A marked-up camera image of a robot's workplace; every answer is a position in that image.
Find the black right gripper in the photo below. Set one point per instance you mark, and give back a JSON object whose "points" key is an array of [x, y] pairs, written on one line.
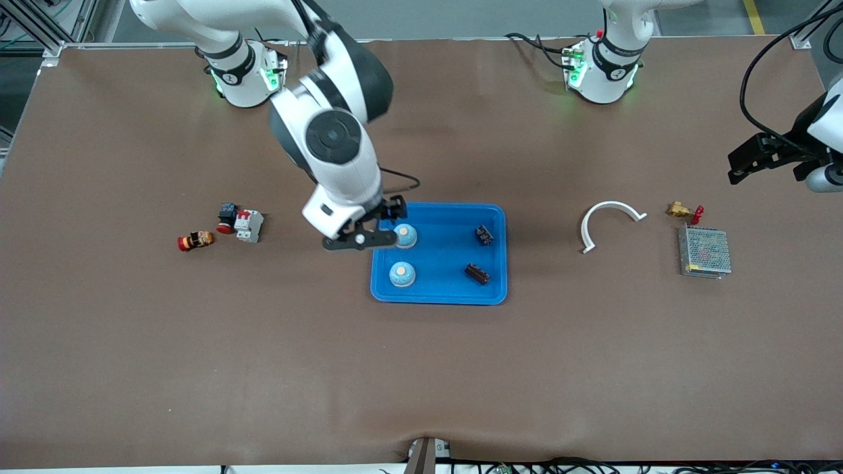
{"points": [[394, 209]]}

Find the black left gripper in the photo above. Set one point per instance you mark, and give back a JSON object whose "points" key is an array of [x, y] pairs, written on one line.
{"points": [[781, 150]]}

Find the blue dome bell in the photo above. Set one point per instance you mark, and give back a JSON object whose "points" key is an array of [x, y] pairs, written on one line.
{"points": [[406, 236], [402, 274]]}

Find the long brown electrolytic capacitor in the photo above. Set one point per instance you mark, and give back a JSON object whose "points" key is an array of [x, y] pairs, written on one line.
{"points": [[477, 274]]}

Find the short brown electrolytic capacitor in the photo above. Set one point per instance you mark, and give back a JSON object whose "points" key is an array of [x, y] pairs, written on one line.
{"points": [[485, 235]]}

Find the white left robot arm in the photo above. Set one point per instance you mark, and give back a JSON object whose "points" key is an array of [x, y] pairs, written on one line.
{"points": [[602, 82]]}

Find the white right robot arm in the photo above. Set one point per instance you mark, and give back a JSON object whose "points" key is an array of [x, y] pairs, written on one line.
{"points": [[329, 171]]}

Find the blue plastic tray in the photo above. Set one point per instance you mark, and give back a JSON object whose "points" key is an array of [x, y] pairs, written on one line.
{"points": [[441, 276]]}

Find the perforated metal power supply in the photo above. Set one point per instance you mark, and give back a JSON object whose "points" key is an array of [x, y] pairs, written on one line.
{"points": [[706, 250]]}

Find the white circuit breaker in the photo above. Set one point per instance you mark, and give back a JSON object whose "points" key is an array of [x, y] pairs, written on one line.
{"points": [[249, 225]]}

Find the red emergency stop button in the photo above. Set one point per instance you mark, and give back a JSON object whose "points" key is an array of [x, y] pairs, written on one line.
{"points": [[228, 212]]}

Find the white curved plastic strip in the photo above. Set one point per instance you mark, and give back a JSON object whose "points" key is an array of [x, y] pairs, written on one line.
{"points": [[616, 204]]}

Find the red orange push button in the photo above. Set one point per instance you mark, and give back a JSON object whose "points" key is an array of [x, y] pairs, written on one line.
{"points": [[197, 240]]}

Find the aluminium frame with bracket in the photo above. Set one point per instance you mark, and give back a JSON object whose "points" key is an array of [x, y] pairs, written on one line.
{"points": [[51, 61], [800, 39]]}

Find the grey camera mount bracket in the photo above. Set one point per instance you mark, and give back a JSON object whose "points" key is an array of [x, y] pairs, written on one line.
{"points": [[421, 457]]}

